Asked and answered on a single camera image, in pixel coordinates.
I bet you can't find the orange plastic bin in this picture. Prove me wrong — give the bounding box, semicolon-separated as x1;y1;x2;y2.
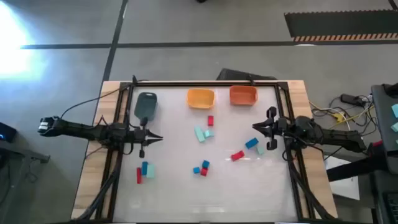
229;85;259;106

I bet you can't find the black power adapter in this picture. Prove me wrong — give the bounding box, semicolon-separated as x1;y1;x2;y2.
340;93;367;106

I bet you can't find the dark teal plastic bin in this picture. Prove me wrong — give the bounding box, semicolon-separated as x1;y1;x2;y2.
134;91;158;122

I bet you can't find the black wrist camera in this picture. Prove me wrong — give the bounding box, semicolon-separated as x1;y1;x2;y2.
107;123;125;138
295;115;315;134

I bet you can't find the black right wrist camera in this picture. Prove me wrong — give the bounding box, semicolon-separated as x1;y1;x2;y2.
295;115;315;134

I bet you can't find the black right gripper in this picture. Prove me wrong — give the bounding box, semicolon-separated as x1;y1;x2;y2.
252;106;290;151

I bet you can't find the medium red block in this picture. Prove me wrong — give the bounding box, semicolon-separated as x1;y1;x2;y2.
230;150;245;162

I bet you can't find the large blue block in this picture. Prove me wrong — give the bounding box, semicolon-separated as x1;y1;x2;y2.
244;137;259;149

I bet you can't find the yellow cable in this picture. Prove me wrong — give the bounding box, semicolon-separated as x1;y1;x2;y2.
309;101;376;123

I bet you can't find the long teal block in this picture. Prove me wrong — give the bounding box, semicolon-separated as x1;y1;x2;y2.
194;125;206;144

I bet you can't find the thin black cable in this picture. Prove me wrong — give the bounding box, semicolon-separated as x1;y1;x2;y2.
60;88;121;119

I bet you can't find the black stand leg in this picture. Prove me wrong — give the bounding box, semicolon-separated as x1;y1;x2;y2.
326;154;389;183

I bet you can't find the black flat panel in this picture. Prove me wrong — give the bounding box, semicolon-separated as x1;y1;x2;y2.
216;67;277;82

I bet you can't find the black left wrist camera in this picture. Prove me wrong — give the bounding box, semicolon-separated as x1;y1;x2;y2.
107;123;125;138

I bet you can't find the yellow plastic bin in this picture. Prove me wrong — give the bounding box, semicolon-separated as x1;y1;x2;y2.
186;88;216;110

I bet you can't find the black device with blue light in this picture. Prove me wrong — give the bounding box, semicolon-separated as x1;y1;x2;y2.
0;121;17;143

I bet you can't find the black desk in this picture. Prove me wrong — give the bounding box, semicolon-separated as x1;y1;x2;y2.
0;121;51;224

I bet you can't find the black metal rig frame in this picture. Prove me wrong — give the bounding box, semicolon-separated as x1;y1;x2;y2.
70;74;340;224

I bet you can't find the white paper sheet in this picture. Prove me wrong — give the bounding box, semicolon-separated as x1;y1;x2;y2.
323;155;361;202

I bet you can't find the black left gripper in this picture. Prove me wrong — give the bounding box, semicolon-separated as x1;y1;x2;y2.
124;116;164;158

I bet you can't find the black cart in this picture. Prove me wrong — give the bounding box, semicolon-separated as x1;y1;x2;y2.
371;83;398;175

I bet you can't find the black hazard-striped floor mat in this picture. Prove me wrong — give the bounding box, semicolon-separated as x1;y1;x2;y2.
284;9;398;43

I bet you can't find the black cable bundle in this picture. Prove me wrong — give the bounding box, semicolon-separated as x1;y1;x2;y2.
289;155;335;222
74;149;122;222

